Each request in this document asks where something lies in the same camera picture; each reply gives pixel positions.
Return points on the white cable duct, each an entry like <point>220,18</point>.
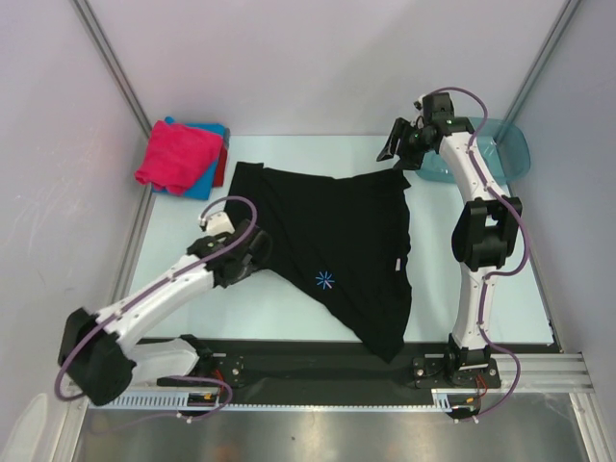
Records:
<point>468,399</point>
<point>167,400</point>

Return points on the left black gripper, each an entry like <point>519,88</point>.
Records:
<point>249,268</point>

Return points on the right white cable duct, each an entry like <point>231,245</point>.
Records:
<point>468,399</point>

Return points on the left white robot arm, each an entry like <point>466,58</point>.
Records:
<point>102,352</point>

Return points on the red folded t shirt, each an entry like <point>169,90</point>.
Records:
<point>219,174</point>

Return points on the right aluminium corner post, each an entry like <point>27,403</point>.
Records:
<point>564,18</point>

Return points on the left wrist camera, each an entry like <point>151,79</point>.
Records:
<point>216,224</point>

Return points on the blue folded t shirt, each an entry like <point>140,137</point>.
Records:
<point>203,187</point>

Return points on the black t shirt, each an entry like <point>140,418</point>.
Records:
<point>343,242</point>

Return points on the aluminium corner post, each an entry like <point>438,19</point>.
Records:
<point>564,18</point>
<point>106,52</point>

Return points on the left white cable duct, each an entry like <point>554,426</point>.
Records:
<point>167,400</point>

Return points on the pink folded t shirt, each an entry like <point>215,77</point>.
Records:
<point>177,156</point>

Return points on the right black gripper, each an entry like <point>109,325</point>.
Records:
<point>407,161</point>

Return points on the left aluminium corner post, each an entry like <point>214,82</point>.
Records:
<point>106,52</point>

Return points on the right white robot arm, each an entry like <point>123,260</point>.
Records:
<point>487,230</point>

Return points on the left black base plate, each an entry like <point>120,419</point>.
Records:
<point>227,368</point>

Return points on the teal plastic bin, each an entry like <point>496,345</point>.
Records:
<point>503,147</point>

